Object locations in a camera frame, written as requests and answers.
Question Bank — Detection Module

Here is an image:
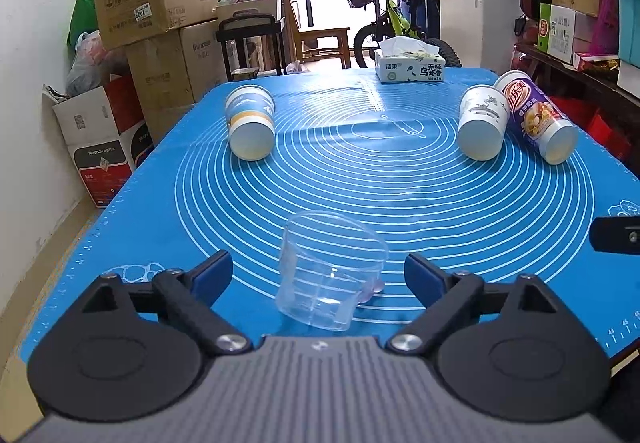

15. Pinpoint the purple white tall cup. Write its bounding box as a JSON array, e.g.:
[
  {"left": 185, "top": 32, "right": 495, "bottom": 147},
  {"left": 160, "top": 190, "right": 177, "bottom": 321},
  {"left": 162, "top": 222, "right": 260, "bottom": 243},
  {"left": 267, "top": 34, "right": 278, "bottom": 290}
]
[{"left": 494, "top": 70, "right": 578, "bottom": 166}]

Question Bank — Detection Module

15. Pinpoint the dark wooden shelf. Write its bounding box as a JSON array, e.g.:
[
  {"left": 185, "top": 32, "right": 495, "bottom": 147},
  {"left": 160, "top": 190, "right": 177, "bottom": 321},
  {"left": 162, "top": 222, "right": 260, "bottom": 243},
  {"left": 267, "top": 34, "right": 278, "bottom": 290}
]
[{"left": 511, "top": 43, "right": 639, "bottom": 173}]

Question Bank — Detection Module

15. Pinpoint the black side table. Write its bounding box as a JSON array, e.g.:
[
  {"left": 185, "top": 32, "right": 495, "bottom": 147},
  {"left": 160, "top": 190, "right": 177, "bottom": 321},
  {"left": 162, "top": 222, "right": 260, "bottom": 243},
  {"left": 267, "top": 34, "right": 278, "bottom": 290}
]
[{"left": 214, "top": 9, "right": 288, "bottom": 83}]

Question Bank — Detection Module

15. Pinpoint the white red cardboard box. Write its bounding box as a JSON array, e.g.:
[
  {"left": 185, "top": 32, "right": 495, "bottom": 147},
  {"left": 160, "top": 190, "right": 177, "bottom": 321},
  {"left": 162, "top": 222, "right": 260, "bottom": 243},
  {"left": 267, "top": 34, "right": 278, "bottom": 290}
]
[{"left": 42, "top": 74, "right": 154, "bottom": 208}]

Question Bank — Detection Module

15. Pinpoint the white chest freezer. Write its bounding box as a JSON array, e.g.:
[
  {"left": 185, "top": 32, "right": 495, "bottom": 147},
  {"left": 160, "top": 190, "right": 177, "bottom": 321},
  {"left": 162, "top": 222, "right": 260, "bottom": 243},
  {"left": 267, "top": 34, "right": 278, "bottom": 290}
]
[{"left": 439, "top": 0, "right": 522, "bottom": 74}]

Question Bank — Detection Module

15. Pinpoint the white tissue box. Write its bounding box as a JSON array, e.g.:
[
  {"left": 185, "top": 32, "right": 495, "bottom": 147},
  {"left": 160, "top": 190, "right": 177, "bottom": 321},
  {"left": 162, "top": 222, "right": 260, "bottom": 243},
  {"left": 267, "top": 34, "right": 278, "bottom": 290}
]
[{"left": 374, "top": 36, "right": 446, "bottom": 83}]

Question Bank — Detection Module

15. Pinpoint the black bicycle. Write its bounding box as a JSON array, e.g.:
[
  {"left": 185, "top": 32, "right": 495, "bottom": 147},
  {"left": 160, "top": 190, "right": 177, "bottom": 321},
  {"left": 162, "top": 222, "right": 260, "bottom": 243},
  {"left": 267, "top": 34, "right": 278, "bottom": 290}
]
[{"left": 348, "top": 0, "right": 462, "bottom": 68}]

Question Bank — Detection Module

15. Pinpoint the teal plastic bin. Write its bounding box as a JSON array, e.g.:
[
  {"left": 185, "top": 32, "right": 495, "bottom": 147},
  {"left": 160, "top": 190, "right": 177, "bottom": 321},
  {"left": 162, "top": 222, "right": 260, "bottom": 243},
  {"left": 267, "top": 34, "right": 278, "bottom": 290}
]
[{"left": 618, "top": 0, "right": 640, "bottom": 68}]

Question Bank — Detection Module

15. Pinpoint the white blue orange paper cup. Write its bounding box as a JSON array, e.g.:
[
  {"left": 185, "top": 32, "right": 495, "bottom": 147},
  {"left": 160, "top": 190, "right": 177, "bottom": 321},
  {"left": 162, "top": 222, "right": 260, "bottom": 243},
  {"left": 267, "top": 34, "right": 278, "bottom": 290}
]
[{"left": 224, "top": 84, "right": 276, "bottom": 161}]

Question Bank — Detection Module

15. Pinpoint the wooden stool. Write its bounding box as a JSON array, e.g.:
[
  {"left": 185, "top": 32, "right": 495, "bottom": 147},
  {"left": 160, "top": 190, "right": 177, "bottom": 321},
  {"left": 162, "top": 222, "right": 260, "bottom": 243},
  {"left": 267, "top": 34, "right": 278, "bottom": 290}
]
[{"left": 294, "top": 27, "right": 352, "bottom": 69}]

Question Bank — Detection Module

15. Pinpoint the green white box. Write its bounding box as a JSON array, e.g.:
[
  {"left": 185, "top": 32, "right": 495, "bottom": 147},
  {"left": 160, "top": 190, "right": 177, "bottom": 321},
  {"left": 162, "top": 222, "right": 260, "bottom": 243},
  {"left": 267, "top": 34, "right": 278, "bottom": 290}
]
[{"left": 537, "top": 3, "right": 596, "bottom": 64}]

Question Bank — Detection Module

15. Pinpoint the clear plastic cup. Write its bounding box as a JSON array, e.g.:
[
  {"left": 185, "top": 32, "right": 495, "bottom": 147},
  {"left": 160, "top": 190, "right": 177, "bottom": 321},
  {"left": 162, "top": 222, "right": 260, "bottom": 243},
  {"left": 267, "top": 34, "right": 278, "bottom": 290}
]
[{"left": 276, "top": 211, "right": 388, "bottom": 331}]

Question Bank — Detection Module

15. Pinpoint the white printed paper cup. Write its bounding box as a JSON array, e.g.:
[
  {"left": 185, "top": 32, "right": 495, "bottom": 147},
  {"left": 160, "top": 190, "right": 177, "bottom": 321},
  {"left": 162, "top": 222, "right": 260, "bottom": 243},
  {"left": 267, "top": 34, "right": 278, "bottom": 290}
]
[{"left": 457, "top": 84, "right": 510, "bottom": 161}]

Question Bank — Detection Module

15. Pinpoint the plastic bag with red contents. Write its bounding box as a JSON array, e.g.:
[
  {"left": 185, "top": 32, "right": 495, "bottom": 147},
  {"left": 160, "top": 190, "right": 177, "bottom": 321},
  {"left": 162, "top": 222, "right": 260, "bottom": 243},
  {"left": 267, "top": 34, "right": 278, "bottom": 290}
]
[{"left": 65, "top": 30, "right": 129, "bottom": 97}]

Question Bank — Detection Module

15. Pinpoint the blue silicone baking mat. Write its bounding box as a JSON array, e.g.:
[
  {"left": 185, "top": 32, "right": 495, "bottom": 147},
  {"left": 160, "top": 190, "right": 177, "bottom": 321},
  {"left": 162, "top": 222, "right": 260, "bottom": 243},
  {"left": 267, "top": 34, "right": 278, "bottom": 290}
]
[{"left": 20, "top": 68, "right": 639, "bottom": 359}]

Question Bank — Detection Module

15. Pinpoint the green bag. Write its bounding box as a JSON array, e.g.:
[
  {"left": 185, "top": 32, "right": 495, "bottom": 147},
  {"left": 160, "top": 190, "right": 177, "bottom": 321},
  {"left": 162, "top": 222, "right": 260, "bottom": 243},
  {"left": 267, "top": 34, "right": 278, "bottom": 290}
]
[{"left": 67, "top": 0, "right": 99, "bottom": 48}]

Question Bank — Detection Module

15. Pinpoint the lower brown cardboard box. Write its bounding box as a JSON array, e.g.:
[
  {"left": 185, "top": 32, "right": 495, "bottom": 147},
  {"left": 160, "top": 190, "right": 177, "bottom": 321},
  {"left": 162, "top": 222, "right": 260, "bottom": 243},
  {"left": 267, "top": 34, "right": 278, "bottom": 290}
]
[{"left": 125, "top": 19, "right": 227, "bottom": 144}]

